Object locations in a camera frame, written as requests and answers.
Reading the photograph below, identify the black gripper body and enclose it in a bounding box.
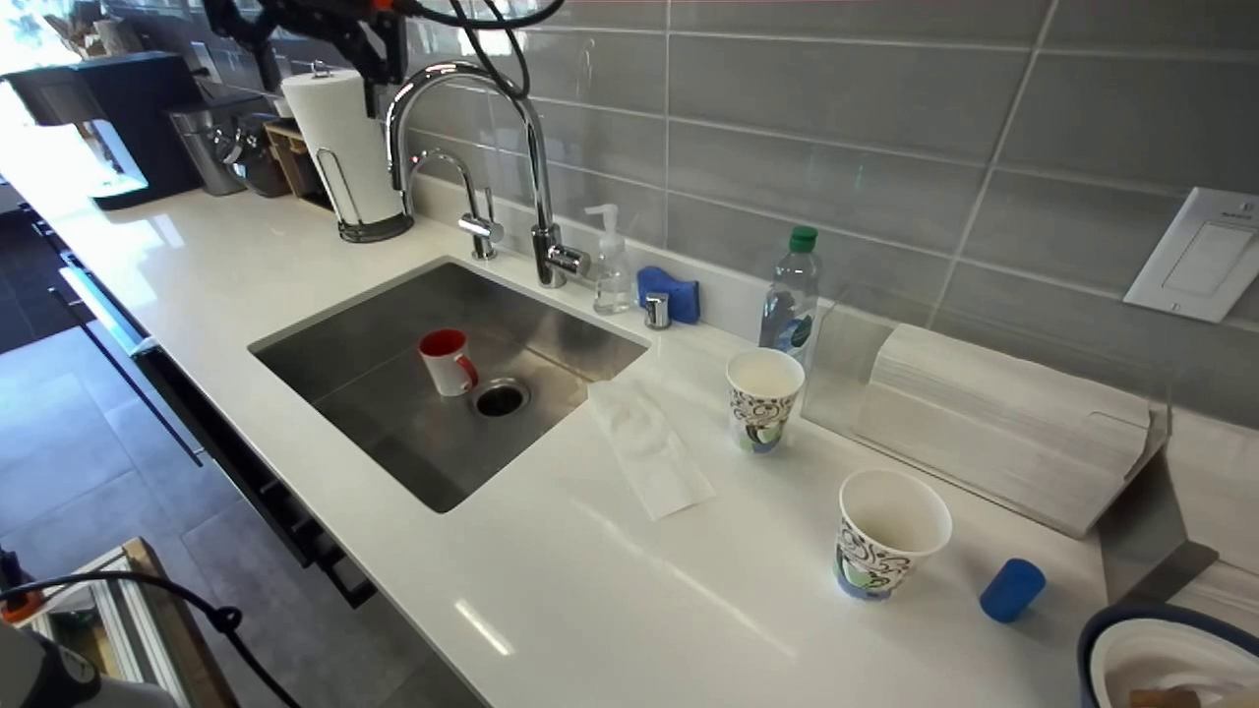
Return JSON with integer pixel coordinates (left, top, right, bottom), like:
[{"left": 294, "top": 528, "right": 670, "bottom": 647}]
[{"left": 252, "top": 0, "right": 413, "bottom": 60}]

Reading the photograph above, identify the tall chrome arched faucet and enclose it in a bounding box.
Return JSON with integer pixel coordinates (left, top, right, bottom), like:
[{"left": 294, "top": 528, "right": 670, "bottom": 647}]
[{"left": 382, "top": 60, "right": 590, "bottom": 291}]

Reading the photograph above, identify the small chrome faucet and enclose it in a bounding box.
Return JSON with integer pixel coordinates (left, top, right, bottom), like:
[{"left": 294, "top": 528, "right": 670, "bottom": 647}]
[{"left": 404, "top": 146, "right": 509, "bottom": 262}]

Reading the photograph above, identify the wooden box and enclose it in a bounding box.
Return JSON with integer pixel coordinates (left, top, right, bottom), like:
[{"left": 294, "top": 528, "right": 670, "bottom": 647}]
[{"left": 259, "top": 117, "right": 329, "bottom": 209}]

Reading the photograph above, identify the black coffee machine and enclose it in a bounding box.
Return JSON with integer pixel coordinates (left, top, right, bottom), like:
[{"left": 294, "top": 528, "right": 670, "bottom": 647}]
[{"left": 0, "top": 47, "right": 213, "bottom": 212}]

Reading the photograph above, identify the stainless steel sink basin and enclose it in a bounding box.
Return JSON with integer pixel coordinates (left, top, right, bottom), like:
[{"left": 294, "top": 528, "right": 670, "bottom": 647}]
[{"left": 247, "top": 255, "right": 652, "bottom": 519}]

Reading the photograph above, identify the clear soap pump bottle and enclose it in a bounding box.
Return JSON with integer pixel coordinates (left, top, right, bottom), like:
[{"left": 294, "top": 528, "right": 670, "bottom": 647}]
[{"left": 581, "top": 195, "right": 638, "bottom": 317}]

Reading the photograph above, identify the white mug red interior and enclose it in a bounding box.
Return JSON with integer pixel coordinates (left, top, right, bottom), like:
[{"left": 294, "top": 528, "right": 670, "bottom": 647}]
[{"left": 413, "top": 327, "right": 484, "bottom": 402}]

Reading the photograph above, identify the black sink drain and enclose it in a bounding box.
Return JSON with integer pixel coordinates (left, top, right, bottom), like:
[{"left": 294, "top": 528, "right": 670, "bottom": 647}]
[{"left": 470, "top": 374, "right": 531, "bottom": 420}]

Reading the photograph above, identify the blue sponge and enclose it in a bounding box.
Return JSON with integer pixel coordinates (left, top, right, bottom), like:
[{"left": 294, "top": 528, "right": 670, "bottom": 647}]
[{"left": 634, "top": 262, "right": 706, "bottom": 331}]

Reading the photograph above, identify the clear plastic sheet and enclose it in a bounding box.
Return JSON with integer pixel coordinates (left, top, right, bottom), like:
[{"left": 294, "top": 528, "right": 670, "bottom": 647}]
[{"left": 581, "top": 369, "right": 722, "bottom": 523}]

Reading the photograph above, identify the water bottle green cap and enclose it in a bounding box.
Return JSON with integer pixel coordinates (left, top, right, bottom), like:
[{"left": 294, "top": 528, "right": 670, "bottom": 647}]
[{"left": 756, "top": 222, "right": 825, "bottom": 374}]

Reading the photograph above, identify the patterned paper cup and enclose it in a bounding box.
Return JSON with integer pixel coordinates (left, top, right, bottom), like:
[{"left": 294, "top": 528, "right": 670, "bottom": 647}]
[
  {"left": 832, "top": 465, "right": 958, "bottom": 605},
  {"left": 725, "top": 346, "right": 809, "bottom": 457}
]

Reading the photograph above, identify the grey round device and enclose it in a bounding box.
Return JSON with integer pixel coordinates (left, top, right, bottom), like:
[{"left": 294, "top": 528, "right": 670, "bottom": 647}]
[{"left": 0, "top": 620, "right": 106, "bottom": 708}]

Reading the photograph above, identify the beige folded drying mat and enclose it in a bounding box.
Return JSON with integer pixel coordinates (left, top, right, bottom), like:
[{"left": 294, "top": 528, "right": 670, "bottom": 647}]
[{"left": 799, "top": 301, "right": 1175, "bottom": 544}]

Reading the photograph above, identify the small blue cylinder cap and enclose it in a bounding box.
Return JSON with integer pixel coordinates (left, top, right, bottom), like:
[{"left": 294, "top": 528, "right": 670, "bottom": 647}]
[{"left": 975, "top": 554, "right": 1049, "bottom": 626}]

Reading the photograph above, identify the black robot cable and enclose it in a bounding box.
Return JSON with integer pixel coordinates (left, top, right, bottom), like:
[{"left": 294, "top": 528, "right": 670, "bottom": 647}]
[{"left": 196, "top": 0, "right": 569, "bottom": 106}]

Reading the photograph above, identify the black cabinet handle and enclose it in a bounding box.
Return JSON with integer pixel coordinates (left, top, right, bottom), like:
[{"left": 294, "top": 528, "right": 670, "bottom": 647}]
[{"left": 252, "top": 468, "right": 386, "bottom": 608}]

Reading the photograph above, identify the black cable with connector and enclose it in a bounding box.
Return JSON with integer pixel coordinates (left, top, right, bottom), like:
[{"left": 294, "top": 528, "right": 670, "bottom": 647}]
[{"left": 0, "top": 565, "right": 306, "bottom": 708}]

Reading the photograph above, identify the wooden shelf frame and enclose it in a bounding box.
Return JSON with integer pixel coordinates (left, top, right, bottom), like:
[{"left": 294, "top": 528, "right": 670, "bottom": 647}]
[{"left": 24, "top": 529, "right": 247, "bottom": 708}]

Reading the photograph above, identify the white wall switch plate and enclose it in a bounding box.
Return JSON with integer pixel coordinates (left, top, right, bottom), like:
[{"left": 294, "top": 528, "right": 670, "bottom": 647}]
[{"left": 1123, "top": 186, "right": 1259, "bottom": 327}]

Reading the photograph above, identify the grey metal bracket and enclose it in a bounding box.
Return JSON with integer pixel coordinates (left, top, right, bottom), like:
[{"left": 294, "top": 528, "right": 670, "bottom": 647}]
[{"left": 1095, "top": 443, "right": 1224, "bottom": 608}]

